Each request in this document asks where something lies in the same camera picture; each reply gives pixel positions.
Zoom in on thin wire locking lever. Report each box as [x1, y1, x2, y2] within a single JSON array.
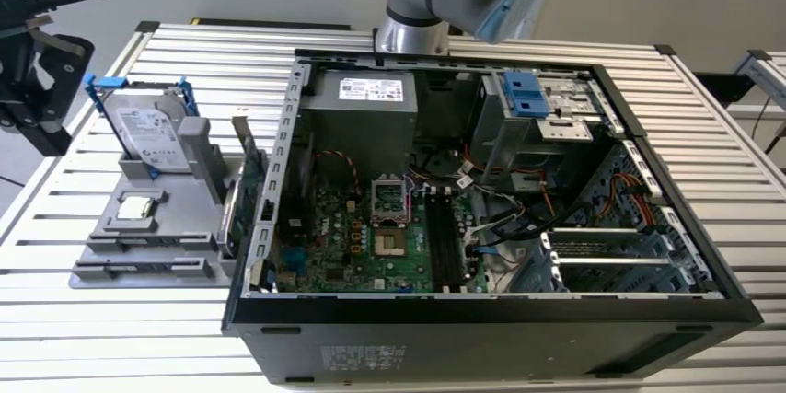
[[405, 180, 430, 225]]

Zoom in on grey metal drive cage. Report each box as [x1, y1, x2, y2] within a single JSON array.
[[472, 71, 616, 196]]

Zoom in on black open PC case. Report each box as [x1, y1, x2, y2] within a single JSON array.
[[221, 47, 764, 386]]

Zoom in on blue plastic drive latch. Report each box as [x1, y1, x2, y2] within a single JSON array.
[[501, 71, 552, 119]]

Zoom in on black RAM slot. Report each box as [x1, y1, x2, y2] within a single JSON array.
[[432, 187, 456, 292], [446, 187, 469, 292], [440, 187, 462, 292], [425, 187, 449, 292]]

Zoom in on hard disk in blue carrier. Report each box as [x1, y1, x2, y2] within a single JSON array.
[[83, 73, 195, 180]]

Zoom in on blue flat SATA cable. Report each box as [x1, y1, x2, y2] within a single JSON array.
[[468, 245, 516, 260]]

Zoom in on green motherboard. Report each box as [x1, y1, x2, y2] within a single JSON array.
[[273, 171, 493, 295]]

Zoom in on CPU socket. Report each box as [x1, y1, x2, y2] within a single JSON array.
[[373, 225, 410, 259]]

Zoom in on orange yellow power wires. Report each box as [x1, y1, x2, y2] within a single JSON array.
[[598, 172, 658, 234]]

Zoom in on silver disk bay cage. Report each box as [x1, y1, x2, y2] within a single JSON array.
[[540, 226, 701, 293]]

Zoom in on grey power supply unit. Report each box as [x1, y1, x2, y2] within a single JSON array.
[[300, 68, 422, 171]]

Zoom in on silver CPU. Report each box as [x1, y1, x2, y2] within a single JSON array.
[[117, 197, 155, 220]]

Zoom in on green graphics card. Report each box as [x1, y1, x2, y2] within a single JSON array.
[[223, 116, 272, 260]]

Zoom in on orange black fan wire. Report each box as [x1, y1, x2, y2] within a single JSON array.
[[314, 149, 365, 195]]

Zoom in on white purple wire bundle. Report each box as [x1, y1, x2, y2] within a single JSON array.
[[464, 220, 512, 247]]

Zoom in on main power wire bundle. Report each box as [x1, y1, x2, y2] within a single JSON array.
[[409, 153, 486, 190]]

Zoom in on thin orange wire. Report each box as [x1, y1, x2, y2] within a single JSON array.
[[538, 179, 560, 218]]

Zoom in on metal socket cover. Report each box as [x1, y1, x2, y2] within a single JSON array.
[[370, 174, 412, 225]]

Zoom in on aluminium side table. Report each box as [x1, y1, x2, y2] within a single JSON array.
[[731, 50, 786, 113]]

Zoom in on grey parts rack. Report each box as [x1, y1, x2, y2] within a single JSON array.
[[69, 116, 272, 291]]

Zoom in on black round cable bundle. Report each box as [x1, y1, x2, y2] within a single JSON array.
[[485, 194, 594, 247]]

